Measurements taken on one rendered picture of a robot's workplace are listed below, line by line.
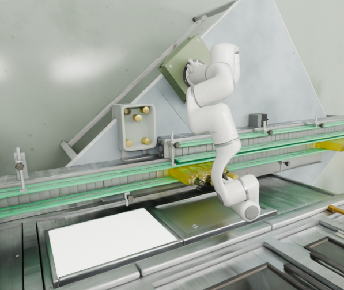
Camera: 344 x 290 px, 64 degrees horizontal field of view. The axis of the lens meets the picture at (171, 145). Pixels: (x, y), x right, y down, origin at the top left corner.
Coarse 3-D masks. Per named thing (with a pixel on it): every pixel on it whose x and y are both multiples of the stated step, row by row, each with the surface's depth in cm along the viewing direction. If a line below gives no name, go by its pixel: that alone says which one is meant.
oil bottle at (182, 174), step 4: (172, 168) 136; (176, 168) 134; (180, 168) 134; (184, 168) 134; (168, 172) 141; (172, 172) 137; (176, 172) 133; (180, 172) 130; (184, 172) 128; (188, 172) 127; (192, 172) 127; (172, 176) 138; (176, 176) 134; (180, 176) 130; (184, 176) 127; (188, 176) 124; (192, 176) 124; (196, 176) 125; (180, 180) 131; (184, 180) 127; (188, 180) 124; (188, 184) 125; (192, 184) 124
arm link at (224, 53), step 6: (216, 48) 106; (222, 48) 105; (228, 48) 105; (234, 48) 108; (210, 54) 110; (216, 54) 106; (222, 54) 106; (228, 54) 106; (234, 54) 108; (210, 60) 111; (216, 60) 107; (222, 60) 106; (228, 60) 106; (234, 60) 108; (228, 66) 105; (234, 66) 109; (234, 72) 110
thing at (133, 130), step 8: (136, 104) 132; (144, 104) 134; (152, 104) 136; (136, 112) 140; (152, 112) 137; (128, 120) 139; (144, 120) 143; (152, 120) 139; (128, 128) 139; (136, 128) 141; (144, 128) 143; (152, 128) 140; (128, 136) 140; (136, 136) 142; (144, 136) 144; (152, 136) 141; (136, 144) 141; (144, 144) 141; (152, 144) 140
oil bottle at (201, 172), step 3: (189, 165) 139; (192, 165) 138; (189, 168) 134; (192, 168) 134; (195, 168) 133; (198, 168) 133; (201, 168) 133; (195, 171) 129; (198, 171) 128; (201, 171) 128; (204, 171) 128; (207, 171) 129; (198, 174) 127; (201, 174) 126; (204, 174) 126; (207, 174) 127; (201, 177) 126
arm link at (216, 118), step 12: (192, 96) 96; (192, 108) 93; (204, 108) 89; (216, 108) 87; (228, 108) 88; (192, 120) 90; (204, 120) 88; (216, 120) 86; (228, 120) 87; (192, 132) 92; (204, 132) 92; (216, 132) 87; (228, 132) 87; (216, 144) 89
